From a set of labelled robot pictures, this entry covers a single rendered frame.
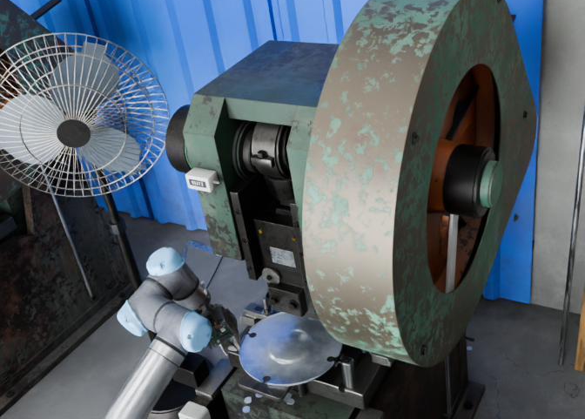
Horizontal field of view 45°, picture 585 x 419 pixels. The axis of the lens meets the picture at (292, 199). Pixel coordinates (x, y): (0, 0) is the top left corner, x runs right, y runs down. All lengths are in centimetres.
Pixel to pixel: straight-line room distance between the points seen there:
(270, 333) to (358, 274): 82
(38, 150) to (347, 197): 133
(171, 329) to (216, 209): 44
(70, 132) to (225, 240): 65
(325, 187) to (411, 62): 26
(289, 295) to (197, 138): 49
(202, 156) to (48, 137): 73
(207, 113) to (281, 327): 69
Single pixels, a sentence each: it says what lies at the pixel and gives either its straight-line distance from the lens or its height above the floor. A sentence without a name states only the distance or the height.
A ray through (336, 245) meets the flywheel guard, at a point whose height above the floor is 141.
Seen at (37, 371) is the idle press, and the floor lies 3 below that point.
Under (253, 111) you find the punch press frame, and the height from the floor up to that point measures 147.
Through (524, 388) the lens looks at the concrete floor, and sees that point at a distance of 294.
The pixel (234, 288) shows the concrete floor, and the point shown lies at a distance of 352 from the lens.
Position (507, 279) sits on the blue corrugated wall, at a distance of 320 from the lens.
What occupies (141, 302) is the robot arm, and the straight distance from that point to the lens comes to 156.
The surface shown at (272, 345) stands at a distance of 201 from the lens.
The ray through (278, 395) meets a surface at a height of 78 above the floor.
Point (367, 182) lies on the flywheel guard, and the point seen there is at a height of 153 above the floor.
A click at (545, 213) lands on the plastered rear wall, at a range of 299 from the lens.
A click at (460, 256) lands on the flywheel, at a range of 182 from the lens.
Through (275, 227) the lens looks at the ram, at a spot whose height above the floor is 116.
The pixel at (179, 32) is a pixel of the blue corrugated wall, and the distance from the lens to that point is 336.
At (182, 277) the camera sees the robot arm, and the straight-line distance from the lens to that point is 160.
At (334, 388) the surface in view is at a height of 70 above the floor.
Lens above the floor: 216
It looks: 32 degrees down
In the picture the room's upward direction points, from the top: 10 degrees counter-clockwise
